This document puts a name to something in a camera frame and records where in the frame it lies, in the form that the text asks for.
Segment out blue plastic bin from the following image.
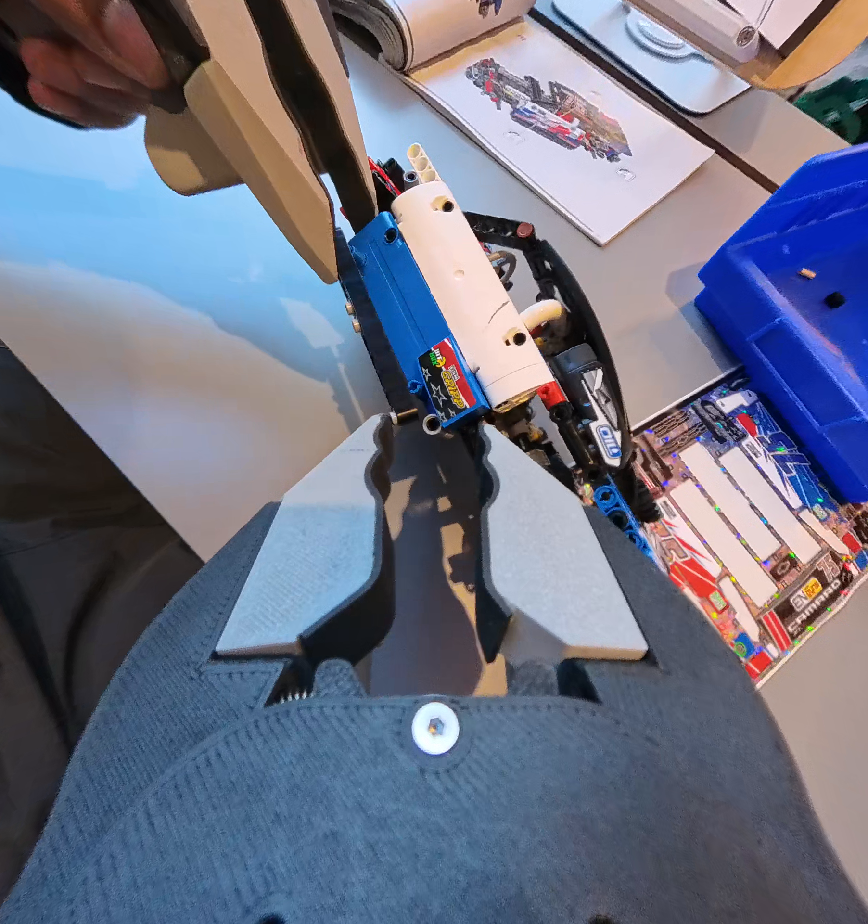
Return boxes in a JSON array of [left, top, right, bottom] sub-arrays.
[[694, 137, 868, 515]]

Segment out sticker sheet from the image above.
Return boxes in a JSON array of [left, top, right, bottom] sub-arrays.
[[632, 372, 868, 683]]

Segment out person's left hand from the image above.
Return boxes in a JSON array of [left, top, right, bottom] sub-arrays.
[[0, 0, 193, 131]]

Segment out long black toy beam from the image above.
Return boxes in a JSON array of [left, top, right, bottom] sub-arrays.
[[333, 227, 421, 428]]

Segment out toy brick car model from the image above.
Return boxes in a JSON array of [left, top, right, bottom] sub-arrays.
[[333, 142, 662, 560]]

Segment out flat instruction booklet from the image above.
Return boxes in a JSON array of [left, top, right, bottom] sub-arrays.
[[404, 18, 716, 248]]

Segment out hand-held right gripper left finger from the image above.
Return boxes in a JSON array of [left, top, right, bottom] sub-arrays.
[[215, 413, 397, 668]]

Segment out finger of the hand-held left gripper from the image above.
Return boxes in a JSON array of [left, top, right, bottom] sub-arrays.
[[183, 0, 343, 284], [279, 0, 379, 212]]

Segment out person's legs in dark pants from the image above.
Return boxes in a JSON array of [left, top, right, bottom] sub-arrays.
[[0, 310, 204, 924]]

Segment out white rounded tray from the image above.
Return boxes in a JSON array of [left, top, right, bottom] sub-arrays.
[[549, 0, 753, 116]]

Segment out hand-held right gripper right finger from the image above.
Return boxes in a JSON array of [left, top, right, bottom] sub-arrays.
[[472, 422, 649, 664]]

